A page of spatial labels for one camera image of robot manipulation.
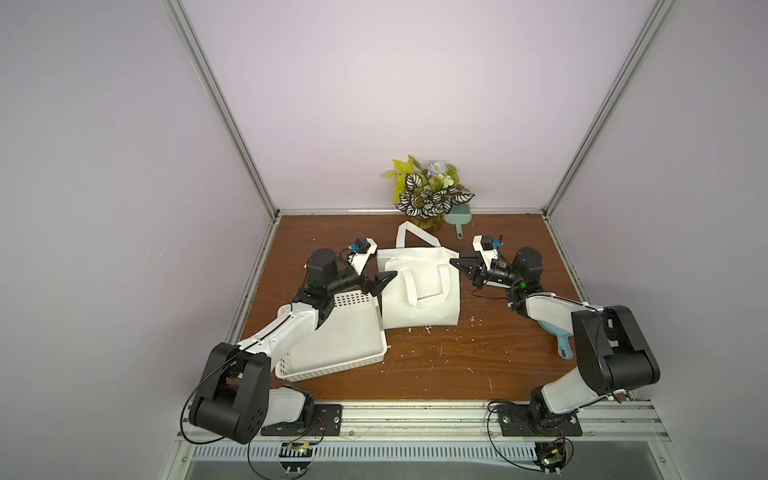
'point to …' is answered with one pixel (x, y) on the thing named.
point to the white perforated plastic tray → (351, 335)
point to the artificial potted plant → (425, 195)
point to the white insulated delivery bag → (426, 288)
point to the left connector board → (295, 457)
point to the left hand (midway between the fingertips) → (387, 263)
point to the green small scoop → (459, 216)
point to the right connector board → (551, 455)
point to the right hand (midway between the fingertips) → (454, 256)
